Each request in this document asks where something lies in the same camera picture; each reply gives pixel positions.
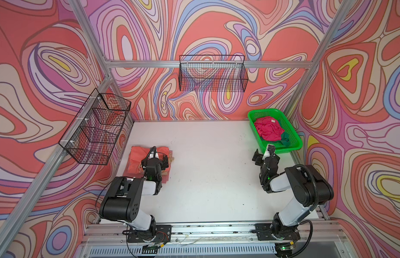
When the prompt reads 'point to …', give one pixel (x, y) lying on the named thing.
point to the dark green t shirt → (285, 139)
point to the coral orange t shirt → (137, 153)
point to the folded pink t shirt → (164, 174)
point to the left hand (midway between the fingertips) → (158, 155)
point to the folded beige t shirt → (171, 158)
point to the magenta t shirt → (269, 128)
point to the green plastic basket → (295, 142)
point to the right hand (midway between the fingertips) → (266, 153)
